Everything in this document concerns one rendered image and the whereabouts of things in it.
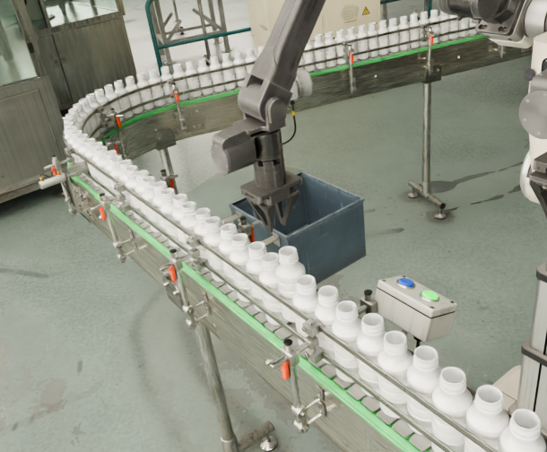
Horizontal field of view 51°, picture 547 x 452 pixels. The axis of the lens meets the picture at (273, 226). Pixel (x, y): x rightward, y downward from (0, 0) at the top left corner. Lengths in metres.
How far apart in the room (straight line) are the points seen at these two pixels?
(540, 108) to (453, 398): 0.45
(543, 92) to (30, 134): 4.00
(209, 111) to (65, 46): 3.70
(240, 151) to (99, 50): 5.62
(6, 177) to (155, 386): 2.28
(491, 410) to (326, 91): 2.35
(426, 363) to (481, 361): 1.70
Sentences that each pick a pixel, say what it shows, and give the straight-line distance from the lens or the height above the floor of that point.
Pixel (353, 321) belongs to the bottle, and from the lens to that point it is 1.06.
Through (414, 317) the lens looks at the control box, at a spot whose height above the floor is 1.09.
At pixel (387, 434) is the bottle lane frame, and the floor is 0.99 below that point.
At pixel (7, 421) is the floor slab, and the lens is 2.86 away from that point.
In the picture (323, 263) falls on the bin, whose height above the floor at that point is 0.79.
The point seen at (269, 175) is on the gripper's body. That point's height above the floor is 1.39.
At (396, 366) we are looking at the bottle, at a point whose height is 1.12.
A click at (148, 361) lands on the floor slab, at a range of 2.83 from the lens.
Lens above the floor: 1.83
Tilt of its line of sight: 30 degrees down
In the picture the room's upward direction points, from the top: 8 degrees counter-clockwise
